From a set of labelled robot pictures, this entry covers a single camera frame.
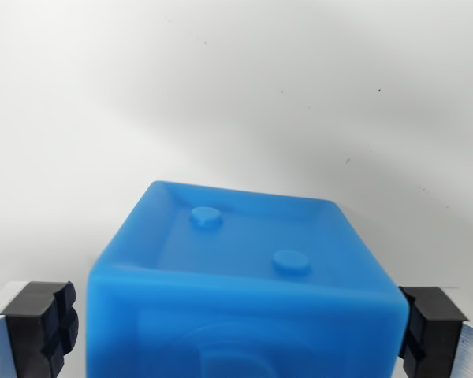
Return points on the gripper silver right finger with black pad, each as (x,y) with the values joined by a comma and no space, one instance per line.
(445,334)

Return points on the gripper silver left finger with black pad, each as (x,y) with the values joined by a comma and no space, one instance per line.
(27,330)

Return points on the blue soft cube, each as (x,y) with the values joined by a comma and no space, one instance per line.
(236,307)

